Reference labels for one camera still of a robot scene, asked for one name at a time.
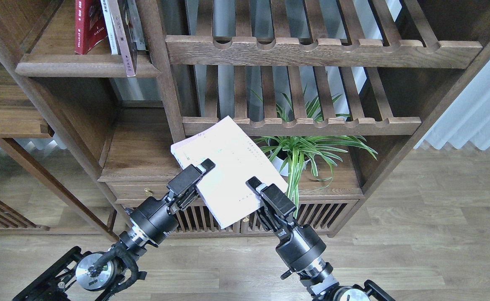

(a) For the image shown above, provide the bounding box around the green spider plant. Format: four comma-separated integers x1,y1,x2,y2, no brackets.
251,86,378,218

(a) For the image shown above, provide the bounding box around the thin upright pink book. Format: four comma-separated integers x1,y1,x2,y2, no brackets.
108,0,137,77

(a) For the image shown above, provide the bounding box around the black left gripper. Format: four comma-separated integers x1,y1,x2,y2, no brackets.
126,158,215,248

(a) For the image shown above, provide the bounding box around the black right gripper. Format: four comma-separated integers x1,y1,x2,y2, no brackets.
246,176,326,273

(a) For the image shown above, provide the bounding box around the grey upright book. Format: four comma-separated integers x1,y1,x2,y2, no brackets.
127,0,146,51

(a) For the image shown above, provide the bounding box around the brass drawer knob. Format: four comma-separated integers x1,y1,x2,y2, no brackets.
144,188,153,197

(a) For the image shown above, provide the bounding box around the red paperback book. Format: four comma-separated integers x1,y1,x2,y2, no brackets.
74,0,107,55

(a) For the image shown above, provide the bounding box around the white pleated curtain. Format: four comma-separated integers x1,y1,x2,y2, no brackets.
416,60,490,151

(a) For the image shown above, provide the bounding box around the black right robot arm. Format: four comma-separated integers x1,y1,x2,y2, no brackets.
246,177,393,301

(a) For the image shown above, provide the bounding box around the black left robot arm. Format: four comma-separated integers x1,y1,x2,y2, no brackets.
15,159,215,301

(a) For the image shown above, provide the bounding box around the white purple paperback book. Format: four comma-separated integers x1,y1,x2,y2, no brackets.
170,117,287,228

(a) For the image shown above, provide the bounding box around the yellow green paperback book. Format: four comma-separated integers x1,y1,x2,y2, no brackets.
100,0,120,55

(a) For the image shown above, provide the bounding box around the dark wooden bookshelf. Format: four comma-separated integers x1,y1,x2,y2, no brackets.
0,0,490,237

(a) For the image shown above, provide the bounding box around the white plant pot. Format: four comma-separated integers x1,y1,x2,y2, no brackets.
272,150,310,177

